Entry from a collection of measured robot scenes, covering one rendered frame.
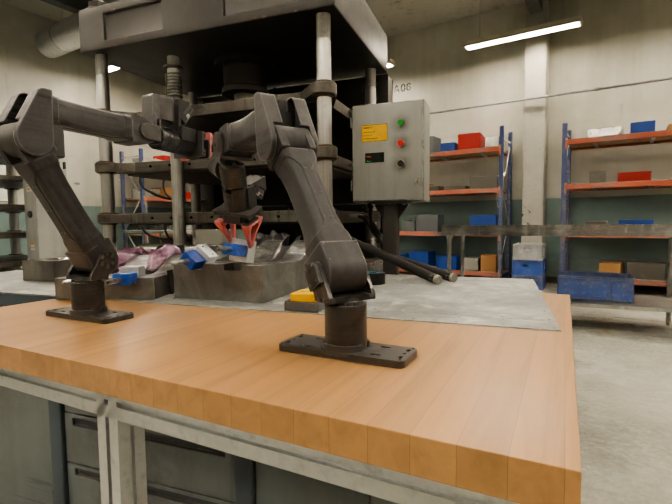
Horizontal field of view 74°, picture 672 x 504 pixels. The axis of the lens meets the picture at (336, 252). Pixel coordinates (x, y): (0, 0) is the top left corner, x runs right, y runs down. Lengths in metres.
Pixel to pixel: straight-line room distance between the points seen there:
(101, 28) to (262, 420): 2.24
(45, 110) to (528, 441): 0.91
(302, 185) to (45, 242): 4.69
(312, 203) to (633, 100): 7.13
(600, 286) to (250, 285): 3.86
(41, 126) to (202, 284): 0.48
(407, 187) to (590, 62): 6.20
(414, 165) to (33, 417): 1.55
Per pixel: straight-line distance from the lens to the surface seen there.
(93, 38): 2.58
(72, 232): 1.01
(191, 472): 1.33
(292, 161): 0.74
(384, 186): 1.84
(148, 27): 2.38
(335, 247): 0.65
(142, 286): 1.22
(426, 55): 8.52
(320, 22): 1.94
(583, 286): 4.60
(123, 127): 1.09
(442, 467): 0.45
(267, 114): 0.79
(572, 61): 7.87
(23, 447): 1.78
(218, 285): 1.13
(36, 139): 0.97
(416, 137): 1.84
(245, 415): 0.53
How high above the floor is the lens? 0.99
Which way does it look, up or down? 4 degrees down
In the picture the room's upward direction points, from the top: 1 degrees counter-clockwise
